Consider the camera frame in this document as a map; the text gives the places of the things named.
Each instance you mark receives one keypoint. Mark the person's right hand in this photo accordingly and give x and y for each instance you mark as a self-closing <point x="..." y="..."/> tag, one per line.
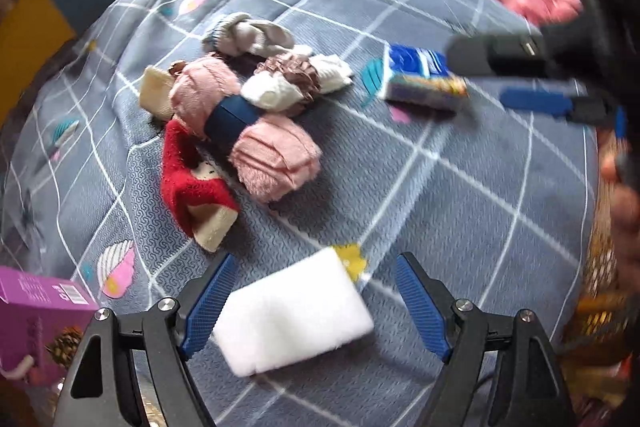
<point x="625" y="217"/>

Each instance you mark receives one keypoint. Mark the pink fuzzy sock pair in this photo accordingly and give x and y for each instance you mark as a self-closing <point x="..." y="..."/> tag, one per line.
<point x="270" y="157"/>

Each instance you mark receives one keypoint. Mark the white sponge block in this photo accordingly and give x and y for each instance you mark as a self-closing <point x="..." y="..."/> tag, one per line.
<point x="295" y="307"/>

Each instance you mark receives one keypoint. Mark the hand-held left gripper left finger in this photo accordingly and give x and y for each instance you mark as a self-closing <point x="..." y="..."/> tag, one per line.
<point x="207" y="302"/>

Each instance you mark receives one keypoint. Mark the grey knotted sock pair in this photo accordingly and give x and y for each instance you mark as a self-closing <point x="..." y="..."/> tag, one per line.
<point x="245" y="34"/>

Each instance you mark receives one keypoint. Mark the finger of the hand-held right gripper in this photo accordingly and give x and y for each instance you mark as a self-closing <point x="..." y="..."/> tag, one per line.
<point x="535" y="100"/>
<point x="490" y="54"/>

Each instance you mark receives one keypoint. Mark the purple cardboard box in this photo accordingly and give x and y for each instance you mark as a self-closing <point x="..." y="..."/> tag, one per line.
<point x="35" y="322"/>

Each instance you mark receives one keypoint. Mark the white sock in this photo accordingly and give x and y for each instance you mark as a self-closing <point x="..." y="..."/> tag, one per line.
<point x="272" y="93"/>
<point x="332" y="72"/>

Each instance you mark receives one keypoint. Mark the red fuzzy sock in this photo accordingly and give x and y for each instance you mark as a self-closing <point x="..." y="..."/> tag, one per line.
<point x="195" y="187"/>

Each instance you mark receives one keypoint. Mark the brown satin scrunchie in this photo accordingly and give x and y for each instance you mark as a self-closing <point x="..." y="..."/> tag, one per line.
<point x="287" y="73"/>

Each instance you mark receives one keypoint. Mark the cream sock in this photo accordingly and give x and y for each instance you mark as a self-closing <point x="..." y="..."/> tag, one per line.
<point x="155" y="93"/>

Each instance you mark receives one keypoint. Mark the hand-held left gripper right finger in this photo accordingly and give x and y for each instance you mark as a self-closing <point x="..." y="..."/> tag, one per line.
<point x="422" y="307"/>

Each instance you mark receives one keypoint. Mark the orange mesh bag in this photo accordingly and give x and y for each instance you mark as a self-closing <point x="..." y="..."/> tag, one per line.
<point x="600" y="312"/>

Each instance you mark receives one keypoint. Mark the grey checked printed blanket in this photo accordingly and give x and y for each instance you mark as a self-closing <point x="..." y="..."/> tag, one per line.
<point x="450" y="207"/>

